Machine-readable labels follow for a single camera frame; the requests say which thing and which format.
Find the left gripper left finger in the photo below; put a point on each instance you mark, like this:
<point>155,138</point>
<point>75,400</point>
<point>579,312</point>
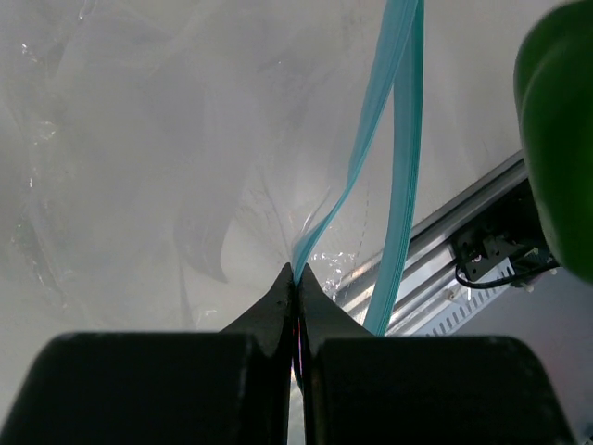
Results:
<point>230,387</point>

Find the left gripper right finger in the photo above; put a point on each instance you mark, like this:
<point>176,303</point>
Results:
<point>363,389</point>

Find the clear zip top bag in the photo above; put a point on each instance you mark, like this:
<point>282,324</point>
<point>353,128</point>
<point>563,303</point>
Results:
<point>162,160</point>

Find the dark green toy pepper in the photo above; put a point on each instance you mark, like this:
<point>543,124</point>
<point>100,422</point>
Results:
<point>552,82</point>

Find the slotted cable duct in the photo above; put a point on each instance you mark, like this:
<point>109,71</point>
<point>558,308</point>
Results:
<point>448,307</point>

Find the aluminium mounting rail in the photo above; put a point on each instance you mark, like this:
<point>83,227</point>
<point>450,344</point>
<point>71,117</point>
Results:
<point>430,264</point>

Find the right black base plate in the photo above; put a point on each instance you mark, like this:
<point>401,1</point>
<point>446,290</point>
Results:
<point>504,244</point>

